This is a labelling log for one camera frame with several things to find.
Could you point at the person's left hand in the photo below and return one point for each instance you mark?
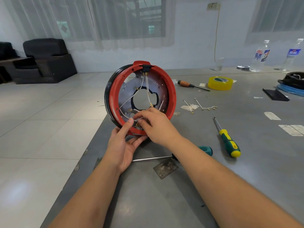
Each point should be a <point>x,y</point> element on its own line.
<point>120,149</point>

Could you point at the person's right hand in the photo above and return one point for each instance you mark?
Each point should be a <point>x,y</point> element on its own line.
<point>155,127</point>

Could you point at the person's left thumb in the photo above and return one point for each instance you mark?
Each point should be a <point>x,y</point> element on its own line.
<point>127,127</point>

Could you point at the person's right fingers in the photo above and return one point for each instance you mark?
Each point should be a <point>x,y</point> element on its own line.
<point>142,118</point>

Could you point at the red round appliance base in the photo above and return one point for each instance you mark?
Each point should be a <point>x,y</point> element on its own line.
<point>142,97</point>

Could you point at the person's right forearm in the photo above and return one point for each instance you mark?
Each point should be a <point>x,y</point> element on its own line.
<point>228,185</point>

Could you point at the person's left forearm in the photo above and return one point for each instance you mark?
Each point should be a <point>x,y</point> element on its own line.
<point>89,199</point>

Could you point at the square metal plate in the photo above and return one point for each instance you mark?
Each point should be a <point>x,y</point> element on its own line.
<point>165,168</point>

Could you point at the yellow tape roll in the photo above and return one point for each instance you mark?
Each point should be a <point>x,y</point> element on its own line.
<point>220,83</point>

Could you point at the yellow green screwdriver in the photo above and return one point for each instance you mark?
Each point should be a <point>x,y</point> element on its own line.
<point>228,140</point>

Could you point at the clear plastic cup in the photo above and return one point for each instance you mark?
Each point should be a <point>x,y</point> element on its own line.
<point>219,64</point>

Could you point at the black armchair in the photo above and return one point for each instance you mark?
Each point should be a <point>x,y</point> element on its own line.
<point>7,51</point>
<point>47,61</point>

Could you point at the white sheer curtain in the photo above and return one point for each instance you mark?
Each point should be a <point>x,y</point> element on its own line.
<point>95,21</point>
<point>275,18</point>

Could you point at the small white oval device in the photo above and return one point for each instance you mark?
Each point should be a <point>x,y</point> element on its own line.
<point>243,67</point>

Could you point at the white paper label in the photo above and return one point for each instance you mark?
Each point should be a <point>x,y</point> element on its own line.
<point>272,115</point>
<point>292,130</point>

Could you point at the dark wooden side table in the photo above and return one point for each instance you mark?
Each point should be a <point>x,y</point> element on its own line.
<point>9,68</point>

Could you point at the clear plastic water bottle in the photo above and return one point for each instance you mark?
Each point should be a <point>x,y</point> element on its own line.
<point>291,55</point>
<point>260,56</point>

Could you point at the black flat sheet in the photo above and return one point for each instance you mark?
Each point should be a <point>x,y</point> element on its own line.
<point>275,94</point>

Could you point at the blue round lid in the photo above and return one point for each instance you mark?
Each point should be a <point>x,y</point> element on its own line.
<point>291,90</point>

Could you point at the black round appliance part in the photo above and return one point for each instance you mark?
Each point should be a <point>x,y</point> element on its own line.
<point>293,80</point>

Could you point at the wall switch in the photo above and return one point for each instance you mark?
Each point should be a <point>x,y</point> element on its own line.
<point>213,6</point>

